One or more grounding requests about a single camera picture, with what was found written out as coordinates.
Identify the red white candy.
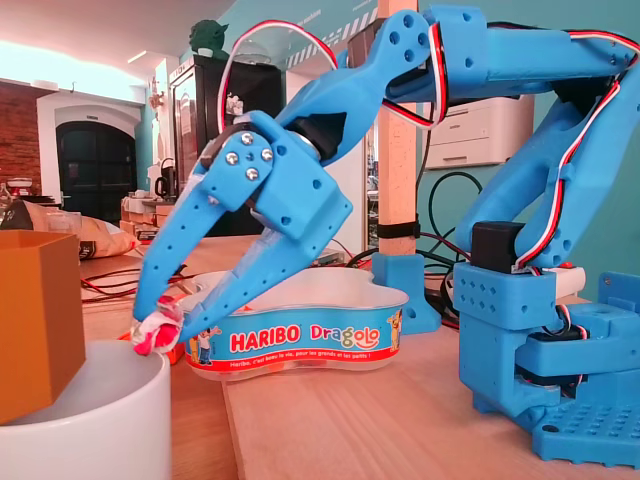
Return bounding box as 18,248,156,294
129,294,185,357

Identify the black flat box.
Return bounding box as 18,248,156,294
134,225,167,245

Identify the black kettle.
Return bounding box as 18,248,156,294
149,157,180,200

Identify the crumpled paper bag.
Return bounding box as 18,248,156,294
0,197,142,261

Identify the grey perforated metal box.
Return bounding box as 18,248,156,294
310,247,346,270

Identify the clear plastic Haribo candy tub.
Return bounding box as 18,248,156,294
174,268,410,384

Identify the orange glasses case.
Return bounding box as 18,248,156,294
118,299,189,369

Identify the dark arched door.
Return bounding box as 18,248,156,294
55,121,137,219

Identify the black refrigerator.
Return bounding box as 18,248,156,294
169,53,284,239

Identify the glass dome cover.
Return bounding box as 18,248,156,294
230,39,272,66

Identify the brown polygonal printed container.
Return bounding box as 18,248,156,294
0,229,87,426

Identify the green Yoda figure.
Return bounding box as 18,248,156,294
188,18,230,59

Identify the white printer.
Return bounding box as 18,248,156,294
428,94,535,171

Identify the white ceramic cup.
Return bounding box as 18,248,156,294
0,339,172,480

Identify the light wooden base board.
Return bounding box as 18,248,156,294
221,292,640,480

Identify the white power strip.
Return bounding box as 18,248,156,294
547,262,586,301

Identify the red black braided cable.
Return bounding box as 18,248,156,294
79,265,146,304

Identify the wooden post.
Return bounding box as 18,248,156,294
377,0,420,257

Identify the black strap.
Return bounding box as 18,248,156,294
377,222,420,240

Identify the blue printed post base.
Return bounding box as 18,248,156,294
370,251,444,336

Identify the black looped cable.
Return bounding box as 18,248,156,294
417,127,485,261

